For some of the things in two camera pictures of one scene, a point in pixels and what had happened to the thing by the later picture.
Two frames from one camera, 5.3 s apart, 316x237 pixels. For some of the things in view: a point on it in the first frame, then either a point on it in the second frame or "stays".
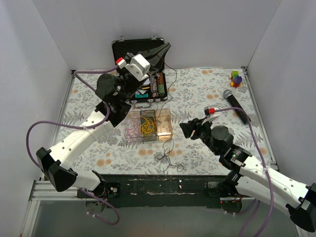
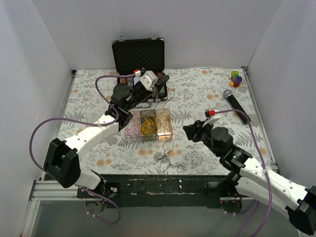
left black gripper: x=147 y=59 -> x=156 y=87
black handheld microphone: x=228 y=94 stays
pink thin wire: x=133 y=129 stays
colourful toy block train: x=236 y=79 stays
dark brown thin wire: x=165 y=166 -> x=166 y=160
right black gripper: x=195 y=128 stays
